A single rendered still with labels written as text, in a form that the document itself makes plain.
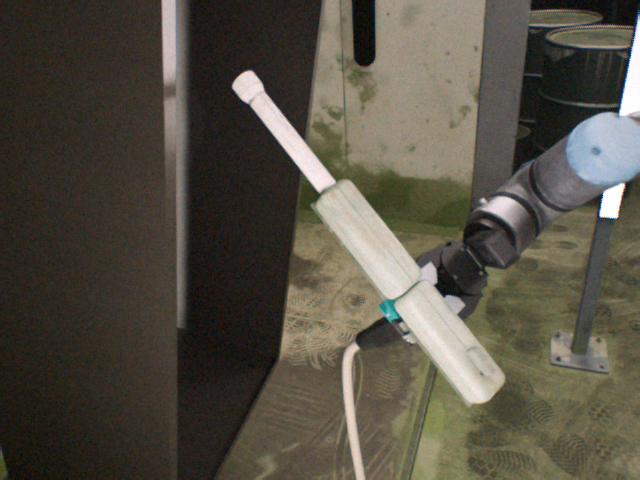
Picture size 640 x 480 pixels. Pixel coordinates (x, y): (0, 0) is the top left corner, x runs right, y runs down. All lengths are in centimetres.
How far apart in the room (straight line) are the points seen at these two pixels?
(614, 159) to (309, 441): 143
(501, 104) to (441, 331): 219
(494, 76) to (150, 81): 226
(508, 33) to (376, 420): 171
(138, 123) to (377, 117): 232
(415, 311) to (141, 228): 34
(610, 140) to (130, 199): 59
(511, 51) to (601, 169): 198
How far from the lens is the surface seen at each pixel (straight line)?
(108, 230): 76
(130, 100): 66
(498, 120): 283
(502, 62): 276
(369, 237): 67
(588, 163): 80
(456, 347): 69
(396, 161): 297
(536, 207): 86
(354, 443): 105
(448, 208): 303
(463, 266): 77
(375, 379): 215
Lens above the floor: 152
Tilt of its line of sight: 29 degrees down
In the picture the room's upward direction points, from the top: 4 degrees counter-clockwise
